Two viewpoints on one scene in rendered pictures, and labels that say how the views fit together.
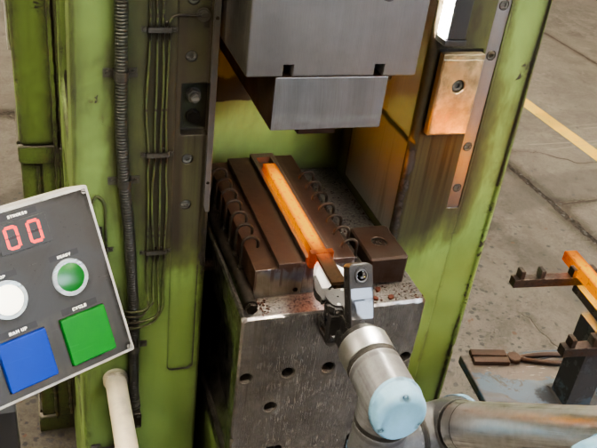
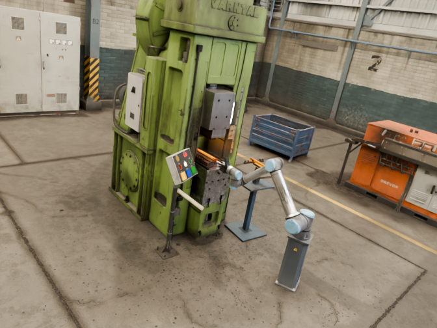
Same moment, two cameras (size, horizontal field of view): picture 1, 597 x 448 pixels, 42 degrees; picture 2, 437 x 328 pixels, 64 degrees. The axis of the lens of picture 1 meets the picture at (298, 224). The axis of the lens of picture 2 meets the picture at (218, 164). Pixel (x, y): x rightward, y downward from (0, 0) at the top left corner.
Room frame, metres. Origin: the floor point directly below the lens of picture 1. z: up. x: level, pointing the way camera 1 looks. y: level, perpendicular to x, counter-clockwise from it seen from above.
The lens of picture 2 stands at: (-2.23, 1.31, 2.40)
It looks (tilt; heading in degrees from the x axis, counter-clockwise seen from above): 21 degrees down; 338
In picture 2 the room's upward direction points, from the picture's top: 10 degrees clockwise
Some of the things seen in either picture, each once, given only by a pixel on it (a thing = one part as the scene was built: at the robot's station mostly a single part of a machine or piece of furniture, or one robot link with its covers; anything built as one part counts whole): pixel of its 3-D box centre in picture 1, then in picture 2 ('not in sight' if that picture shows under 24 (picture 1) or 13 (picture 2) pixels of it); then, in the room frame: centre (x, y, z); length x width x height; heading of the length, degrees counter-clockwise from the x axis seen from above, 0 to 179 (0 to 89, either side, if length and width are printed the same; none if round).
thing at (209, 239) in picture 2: not in sight; (203, 237); (1.17, -0.04, 0.01); 0.58 x 0.39 x 0.01; 112
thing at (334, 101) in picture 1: (292, 57); (207, 127); (1.41, 0.05, 1.32); 0.42 x 0.20 x 0.10; 22
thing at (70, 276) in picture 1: (70, 276); not in sight; (0.95, 0.34, 1.09); 0.05 x 0.03 x 0.04; 112
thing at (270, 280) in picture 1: (274, 217); (202, 157); (1.41, 0.05, 0.96); 0.42 x 0.20 x 0.09; 22
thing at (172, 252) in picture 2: not in sight; (167, 248); (0.93, 0.47, 0.05); 0.22 x 0.22 x 0.09; 22
